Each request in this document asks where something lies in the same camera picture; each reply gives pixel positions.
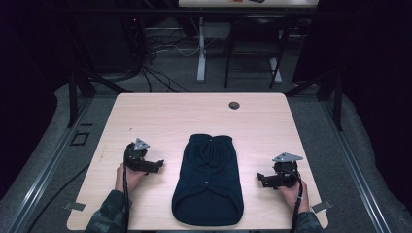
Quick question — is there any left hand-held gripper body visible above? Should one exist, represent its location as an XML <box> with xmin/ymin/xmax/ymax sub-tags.
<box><xmin>123</xmin><ymin>138</ymin><xmax>152</xmax><ymax>173</ymax></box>

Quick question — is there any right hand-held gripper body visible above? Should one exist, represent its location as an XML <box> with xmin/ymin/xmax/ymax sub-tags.
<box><xmin>271</xmin><ymin>152</ymin><xmax>304</xmax><ymax>189</ymax></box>

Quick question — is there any dark blue knitted vest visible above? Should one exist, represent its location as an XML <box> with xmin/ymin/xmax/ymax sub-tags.
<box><xmin>171</xmin><ymin>133</ymin><xmax>245</xmax><ymax>227</ymax></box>

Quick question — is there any person's left hand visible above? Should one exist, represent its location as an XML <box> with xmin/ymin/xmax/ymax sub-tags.
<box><xmin>114</xmin><ymin>162</ymin><xmax>148</xmax><ymax>193</ymax></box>

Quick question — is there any person's right hand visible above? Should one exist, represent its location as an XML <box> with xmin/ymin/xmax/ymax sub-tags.
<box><xmin>278</xmin><ymin>180</ymin><xmax>311</xmax><ymax>215</ymax></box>

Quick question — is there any black metal stand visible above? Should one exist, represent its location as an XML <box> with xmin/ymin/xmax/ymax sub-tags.
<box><xmin>284</xmin><ymin>69</ymin><xmax>345</xmax><ymax>132</ymax></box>
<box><xmin>65</xmin><ymin>67</ymin><xmax>134</xmax><ymax>129</ymax></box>

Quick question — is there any white desk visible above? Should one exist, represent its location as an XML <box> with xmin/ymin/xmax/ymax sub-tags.
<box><xmin>177</xmin><ymin>0</ymin><xmax>321</xmax><ymax>83</ymax></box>

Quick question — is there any dark computer tower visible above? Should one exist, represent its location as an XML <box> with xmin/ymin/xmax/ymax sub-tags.
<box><xmin>120</xmin><ymin>15</ymin><xmax>148</xmax><ymax>74</ymax></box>

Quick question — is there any black chair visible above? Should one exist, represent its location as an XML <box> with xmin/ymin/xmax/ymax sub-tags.
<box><xmin>223</xmin><ymin>14</ymin><xmax>291</xmax><ymax>90</ymax></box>

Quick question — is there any right hand-held gripper cable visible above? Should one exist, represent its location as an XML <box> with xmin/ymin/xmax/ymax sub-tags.
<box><xmin>289</xmin><ymin>169</ymin><xmax>304</xmax><ymax>233</ymax></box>

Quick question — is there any hand-held gripper cable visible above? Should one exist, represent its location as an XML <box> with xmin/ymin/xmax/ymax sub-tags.
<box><xmin>121</xmin><ymin>151</ymin><xmax>131</xmax><ymax>233</ymax></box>
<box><xmin>289</xmin><ymin>169</ymin><xmax>304</xmax><ymax>233</ymax></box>

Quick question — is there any left hand-held gripper cable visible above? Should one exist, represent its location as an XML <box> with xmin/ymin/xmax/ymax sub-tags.
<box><xmin>121</xmin><ymin>151</ymin><xmax>131</xmax><ymax>233</ymax></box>

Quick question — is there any grey metal table bracket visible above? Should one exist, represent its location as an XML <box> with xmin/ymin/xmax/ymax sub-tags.
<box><xmin>62</xmin><ymin>200</ymin><xmax>86</xmax><ymax>212</ymax></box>
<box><xmin>311</xmin><ymin>199</ymin><xmax>334</xmax><ymax>214</ymax></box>

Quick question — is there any aluminium floor rail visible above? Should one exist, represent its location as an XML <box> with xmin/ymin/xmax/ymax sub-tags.
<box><xmin>319</xmin><ymin>96</ymin><xmax>395</xmax><ymax>233</ymax></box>
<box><xmin>6</xmin><ymin>96</ymin><xmax>95</xmax><ymax>233</ymax></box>

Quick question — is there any black floor cable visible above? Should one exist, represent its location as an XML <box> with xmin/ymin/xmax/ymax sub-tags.
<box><xmin>26</xmin><ymin>164</ymin><xmax>91</xmax><ymax>233</ymax></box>

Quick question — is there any tangle of floor cables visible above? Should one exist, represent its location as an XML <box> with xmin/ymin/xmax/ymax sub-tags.
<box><xmin>134</xmin><ymin>30</ymin><xmax>217</xmax><ymax>94</ymax></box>

